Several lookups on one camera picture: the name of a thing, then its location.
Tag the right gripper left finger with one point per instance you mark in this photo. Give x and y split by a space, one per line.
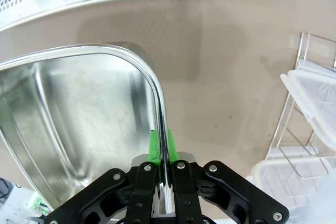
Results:
143 195

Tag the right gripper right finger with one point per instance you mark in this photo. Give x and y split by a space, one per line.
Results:
183 195

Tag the clear plastic clip lid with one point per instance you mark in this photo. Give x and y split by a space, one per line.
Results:
288 190
320 98

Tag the steel rectangular container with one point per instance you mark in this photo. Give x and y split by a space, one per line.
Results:
78 103

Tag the white box with green parts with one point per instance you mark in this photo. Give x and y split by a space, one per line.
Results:
35 203

